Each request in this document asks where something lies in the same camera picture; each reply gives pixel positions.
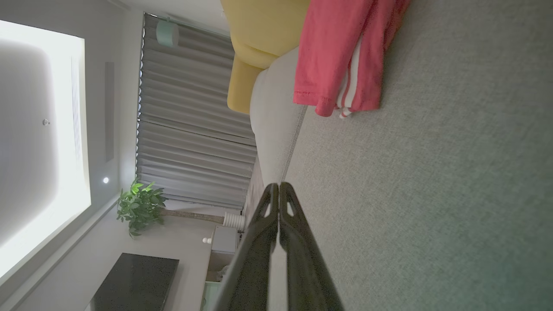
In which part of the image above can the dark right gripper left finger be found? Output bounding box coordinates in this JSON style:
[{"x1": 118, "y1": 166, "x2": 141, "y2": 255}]
[{"x1": 210, "y1": 184, "x2": 280, "y2": 311}]

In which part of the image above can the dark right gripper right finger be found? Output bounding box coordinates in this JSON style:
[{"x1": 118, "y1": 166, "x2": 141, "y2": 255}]
[{"x1": 279, "y1": 182, "x2": 344, "y2": 311}]

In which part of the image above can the red white lettered jersey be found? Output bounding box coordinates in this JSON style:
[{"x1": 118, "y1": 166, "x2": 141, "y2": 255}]
[{"x1": 293, "y1": 0, "x2": 411, "y2": 119}]

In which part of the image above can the white low cabinet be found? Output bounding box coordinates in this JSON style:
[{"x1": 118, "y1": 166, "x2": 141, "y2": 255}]
[{"x1": 203, "y1": 226, "x2": 239, "y2": 311}]

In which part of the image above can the white ribbed plant pot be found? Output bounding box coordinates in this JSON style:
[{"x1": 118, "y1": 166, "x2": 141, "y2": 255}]
[{"x1": 223, "y1": 212, "x2": 246, "y2": 230}]

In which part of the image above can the black flat television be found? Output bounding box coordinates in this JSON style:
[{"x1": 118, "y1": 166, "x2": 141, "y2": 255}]
[{"x1": 89, "y1": 253, "x2": 180, "y2": 311}]

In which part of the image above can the green potted plant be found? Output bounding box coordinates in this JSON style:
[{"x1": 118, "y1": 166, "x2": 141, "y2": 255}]
[{"x1": 116, "y1": 181, "x2": 225, "y2": 238}]

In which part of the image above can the light grey sofa backrest cushion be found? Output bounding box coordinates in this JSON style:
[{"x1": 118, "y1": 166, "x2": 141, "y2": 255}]
[{"x1": 250, "y1": 45, "x2": 308, "y2": 186}]

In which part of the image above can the grey pleated curtain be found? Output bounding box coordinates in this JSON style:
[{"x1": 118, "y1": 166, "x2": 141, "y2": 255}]
[{"x1": 136, "y1": 13, "x2": 258, "y2": 211}]

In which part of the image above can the grey fabric sofa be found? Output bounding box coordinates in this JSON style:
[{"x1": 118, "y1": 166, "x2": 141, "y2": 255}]
[{"x1": 242, "y1": 0, "x2": 553, "y2": 311}]

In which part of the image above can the small yellow cushion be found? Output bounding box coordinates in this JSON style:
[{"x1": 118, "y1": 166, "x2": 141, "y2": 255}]
[{"x1": 227, "y1": 56, "x2": 265, "y2": 115}]

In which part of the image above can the large yellow cushion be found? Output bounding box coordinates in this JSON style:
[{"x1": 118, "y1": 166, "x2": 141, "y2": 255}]
[{"x1": 220, "y1": 0, "x2": 311, "y2": 70}]

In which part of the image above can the mint green pendant lamp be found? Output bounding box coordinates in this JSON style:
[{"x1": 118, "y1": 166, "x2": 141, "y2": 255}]
[{"x1": 156, "y1": 19, "x2": 180, "y2": 48}]

